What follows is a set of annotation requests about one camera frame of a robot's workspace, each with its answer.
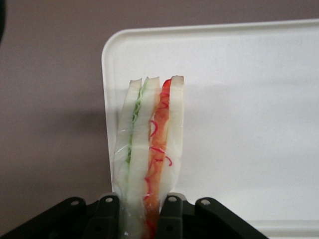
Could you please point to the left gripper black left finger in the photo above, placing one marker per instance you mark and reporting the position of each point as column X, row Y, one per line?
column 74, row 221

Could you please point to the cream rectangular serving tray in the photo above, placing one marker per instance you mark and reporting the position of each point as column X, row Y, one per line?
column 249, row 124

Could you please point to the triangular sandwich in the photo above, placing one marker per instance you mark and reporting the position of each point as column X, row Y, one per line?
column 139, row 149

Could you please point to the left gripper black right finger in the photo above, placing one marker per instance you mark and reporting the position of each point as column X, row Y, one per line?
column 199, row 221

